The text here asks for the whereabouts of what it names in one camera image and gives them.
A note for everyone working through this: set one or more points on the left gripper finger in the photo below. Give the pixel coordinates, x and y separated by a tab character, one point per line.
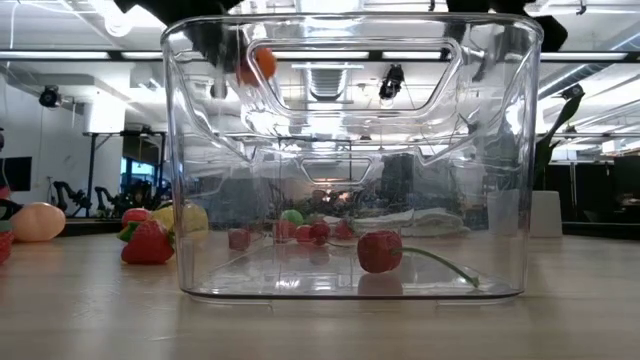
217	45

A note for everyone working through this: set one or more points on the toy orange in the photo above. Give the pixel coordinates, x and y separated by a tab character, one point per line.
262	62

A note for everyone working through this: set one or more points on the green toy lime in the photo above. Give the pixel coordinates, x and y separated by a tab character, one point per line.
291	217

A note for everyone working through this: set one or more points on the red toy tomato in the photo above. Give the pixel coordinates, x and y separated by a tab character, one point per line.
136	216

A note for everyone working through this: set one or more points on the small round red toy fruit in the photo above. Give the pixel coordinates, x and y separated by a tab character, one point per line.
303	234

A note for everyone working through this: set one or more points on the toy peach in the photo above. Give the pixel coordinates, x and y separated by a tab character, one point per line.
37	222

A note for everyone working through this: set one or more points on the red toy cherry with stem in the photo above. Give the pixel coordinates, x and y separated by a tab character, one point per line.
377	252

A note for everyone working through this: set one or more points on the clear plastic tupperware container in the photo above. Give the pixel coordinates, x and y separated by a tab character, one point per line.
450	165

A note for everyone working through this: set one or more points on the ceiling air vent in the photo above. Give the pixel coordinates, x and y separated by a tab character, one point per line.
327	82

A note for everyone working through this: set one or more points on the ceiling light strip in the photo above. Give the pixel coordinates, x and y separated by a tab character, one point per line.
50	55

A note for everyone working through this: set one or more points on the black metal rack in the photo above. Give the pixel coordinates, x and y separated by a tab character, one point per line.
91	165

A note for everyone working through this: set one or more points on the artificial plant in white pot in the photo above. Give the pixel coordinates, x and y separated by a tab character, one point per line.
547	215

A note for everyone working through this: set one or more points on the black ceiling security camera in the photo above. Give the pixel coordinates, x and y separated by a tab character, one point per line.
50	96

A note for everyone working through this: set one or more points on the black overhead camera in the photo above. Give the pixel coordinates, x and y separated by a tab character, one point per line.
392	80

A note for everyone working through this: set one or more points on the black wall monitor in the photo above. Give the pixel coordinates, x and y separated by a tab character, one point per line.
17	174

